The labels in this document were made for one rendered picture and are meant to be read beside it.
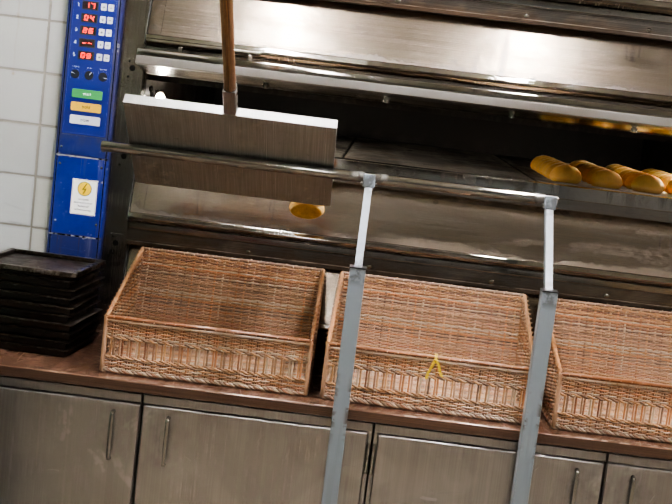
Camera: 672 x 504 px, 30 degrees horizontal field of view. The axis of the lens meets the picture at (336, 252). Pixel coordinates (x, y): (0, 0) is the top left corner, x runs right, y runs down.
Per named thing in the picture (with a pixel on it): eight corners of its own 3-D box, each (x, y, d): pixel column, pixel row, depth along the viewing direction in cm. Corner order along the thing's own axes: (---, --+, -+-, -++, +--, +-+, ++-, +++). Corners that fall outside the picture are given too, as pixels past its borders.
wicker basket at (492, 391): (327, 359, 375) (338, 269, 371) (515, 384, 373) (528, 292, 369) (316, 399, 327) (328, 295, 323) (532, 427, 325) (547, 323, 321)
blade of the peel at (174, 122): (336, 128, 319) (338, 119, 320) (122, 102, 320) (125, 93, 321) (330, 206, 349) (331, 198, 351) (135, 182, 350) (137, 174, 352)
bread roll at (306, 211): (323, 222, 354) (325, 210, 358) (324, 204, 349) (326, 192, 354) (288, 219, 354) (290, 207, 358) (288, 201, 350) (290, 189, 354)
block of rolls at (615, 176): (527, 168, 441) (530, 152, 440) (663, 185, 440) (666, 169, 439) (549, 181, 381) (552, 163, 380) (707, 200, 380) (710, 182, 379)
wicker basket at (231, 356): (130, 335, 376) (139, 244, 372) (317, 358, 375) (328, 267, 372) (95, 372, 328) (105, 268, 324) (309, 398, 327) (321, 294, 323)
